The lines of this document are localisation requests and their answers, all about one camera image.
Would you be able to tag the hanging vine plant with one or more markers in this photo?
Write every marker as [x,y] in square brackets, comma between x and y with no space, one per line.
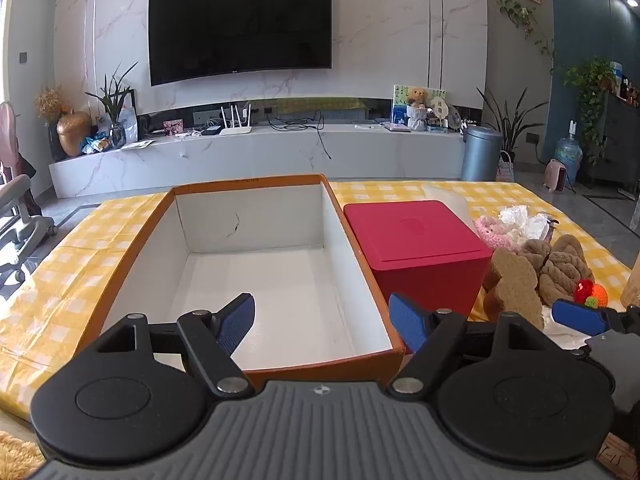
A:
[522,15]

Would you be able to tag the black wall television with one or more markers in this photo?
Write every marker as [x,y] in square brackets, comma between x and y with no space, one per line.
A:
[240,25]

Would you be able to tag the pink standing fan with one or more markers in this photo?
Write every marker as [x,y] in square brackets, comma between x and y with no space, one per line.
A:
[7,135]

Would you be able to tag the green trailing potted plant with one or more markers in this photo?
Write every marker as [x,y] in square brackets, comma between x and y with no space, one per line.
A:
[592,85]

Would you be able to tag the dark grey cabinet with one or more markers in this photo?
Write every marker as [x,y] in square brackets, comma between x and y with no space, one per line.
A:
[620,140]

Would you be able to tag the dried flowers in dark vase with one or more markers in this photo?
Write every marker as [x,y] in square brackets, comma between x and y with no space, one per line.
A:
[51,105]

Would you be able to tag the orange cardboard box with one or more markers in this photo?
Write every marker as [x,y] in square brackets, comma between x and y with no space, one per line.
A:
[280,280]

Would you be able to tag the pink white crocheted piece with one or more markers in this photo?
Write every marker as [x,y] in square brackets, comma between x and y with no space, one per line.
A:
[487,230]

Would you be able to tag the brown knotted plush toy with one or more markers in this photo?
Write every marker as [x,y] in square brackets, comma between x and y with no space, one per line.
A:
[560,265]

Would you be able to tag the bottles on cabinet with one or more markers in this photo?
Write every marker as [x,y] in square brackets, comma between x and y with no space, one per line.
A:
[625,82]

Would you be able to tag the red orange crocheted toy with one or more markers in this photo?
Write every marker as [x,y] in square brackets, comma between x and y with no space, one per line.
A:
[587,292]

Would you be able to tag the yellow checkered tablecloth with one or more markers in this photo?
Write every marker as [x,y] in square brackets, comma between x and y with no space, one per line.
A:
[65,260]

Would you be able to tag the blue snack bags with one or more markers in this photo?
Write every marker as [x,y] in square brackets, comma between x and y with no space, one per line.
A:
[96,145]

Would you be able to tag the brown teddy bear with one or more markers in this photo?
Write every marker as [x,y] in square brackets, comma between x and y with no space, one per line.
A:
[418,105]

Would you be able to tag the blue water jug with pump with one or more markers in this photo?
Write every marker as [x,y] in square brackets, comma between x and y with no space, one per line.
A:
[569,152]

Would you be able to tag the round paper hand fan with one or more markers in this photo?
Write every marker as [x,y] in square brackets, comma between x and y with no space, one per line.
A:
[437,107]

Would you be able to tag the small woven basket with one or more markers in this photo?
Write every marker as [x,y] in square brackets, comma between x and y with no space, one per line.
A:
[505,167]

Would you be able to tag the fluffy yellow rug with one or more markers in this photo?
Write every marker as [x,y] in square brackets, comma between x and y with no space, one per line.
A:
[17,455]

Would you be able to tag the black picture frame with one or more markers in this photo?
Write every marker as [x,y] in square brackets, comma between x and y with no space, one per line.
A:
[131,102]

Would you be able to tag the white crinkly wrapped item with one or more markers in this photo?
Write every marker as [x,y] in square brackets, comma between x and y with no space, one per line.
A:
[520,220]

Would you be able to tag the white marble TV console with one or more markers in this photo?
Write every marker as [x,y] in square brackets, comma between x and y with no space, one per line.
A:
[260,157]

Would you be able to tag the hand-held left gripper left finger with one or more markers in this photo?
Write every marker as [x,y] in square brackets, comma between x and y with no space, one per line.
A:
[237,320]

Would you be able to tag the gold round vase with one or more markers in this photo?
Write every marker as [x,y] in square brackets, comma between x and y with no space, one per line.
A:
[73,132]

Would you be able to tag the grey chair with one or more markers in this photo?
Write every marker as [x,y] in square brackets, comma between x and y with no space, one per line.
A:
[25,225]

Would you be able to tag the long-leaf potted plant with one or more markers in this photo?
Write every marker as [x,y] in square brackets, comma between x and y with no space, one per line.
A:
[510,120]

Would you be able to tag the green plant in glass vase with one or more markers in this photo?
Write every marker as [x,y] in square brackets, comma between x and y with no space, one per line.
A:
[114,105]

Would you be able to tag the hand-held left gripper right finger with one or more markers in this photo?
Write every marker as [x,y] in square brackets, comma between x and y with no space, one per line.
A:
[407,317]

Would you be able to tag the pink space heater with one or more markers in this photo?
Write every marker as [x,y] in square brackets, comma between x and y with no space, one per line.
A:
[559,175]

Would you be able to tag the small pink photo card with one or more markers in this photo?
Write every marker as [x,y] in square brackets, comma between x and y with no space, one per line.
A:
[173,127]

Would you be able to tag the brown flat plush piece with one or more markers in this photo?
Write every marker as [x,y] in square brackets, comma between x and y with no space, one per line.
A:
[517,285]

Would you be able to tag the red lidded box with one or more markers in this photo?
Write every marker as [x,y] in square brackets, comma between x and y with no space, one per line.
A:
[415,240]

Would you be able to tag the blue green painted picture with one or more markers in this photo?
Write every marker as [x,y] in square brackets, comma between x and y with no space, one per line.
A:
[400,105]

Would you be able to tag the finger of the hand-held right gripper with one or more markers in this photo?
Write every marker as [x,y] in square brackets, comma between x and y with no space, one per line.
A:
[575,316]

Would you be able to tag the white wifi router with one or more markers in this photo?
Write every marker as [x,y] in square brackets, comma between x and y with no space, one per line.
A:
[236,127]

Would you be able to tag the grey metal trash can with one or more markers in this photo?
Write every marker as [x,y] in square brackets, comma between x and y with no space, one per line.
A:
[480,155]

